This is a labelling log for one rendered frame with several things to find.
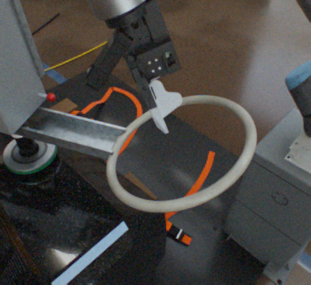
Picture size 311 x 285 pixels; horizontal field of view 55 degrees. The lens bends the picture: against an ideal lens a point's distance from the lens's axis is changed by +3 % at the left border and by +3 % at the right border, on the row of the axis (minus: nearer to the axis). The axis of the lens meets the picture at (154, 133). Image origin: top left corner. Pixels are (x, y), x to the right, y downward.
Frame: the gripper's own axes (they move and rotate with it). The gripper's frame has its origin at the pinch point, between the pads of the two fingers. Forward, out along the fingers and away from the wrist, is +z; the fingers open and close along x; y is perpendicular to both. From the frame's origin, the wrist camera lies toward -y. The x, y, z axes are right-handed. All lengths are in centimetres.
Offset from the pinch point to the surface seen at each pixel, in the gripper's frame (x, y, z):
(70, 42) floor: 310, -87, 67
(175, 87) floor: 212, 8, 121
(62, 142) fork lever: 38, -39, 22
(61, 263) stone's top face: 12, -54, 51
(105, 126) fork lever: 42, -23, 25
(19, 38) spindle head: 52, -35, -12
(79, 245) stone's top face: 17, -48, 53
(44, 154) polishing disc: 56, -58, 35
